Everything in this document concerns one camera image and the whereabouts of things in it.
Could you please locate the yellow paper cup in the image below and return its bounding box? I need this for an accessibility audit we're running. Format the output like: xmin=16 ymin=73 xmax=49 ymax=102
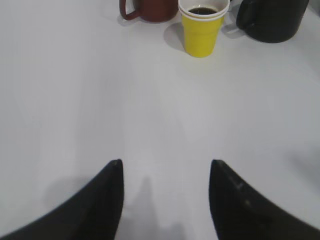
xmin=178 ymin=0 xmax=231 ymax=58

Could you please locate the black mug front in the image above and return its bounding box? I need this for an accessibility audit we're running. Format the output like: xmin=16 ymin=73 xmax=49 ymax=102
xmin=236 ymin=0 xmax=309 ymax=43

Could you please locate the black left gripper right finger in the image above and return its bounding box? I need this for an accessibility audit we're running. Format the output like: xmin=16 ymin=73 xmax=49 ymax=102
xmin=208 ymin=159 xmax=320 ymax=240

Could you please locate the dark red ceramic mug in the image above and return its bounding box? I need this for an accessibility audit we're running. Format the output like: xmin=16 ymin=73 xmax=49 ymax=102
xmin=119 ymin=0 xmax=178 ymax=23

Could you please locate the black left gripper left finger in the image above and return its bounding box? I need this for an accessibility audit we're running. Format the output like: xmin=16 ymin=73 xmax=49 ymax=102
xmin=2 ymin=159 xmax=124 ymax=240

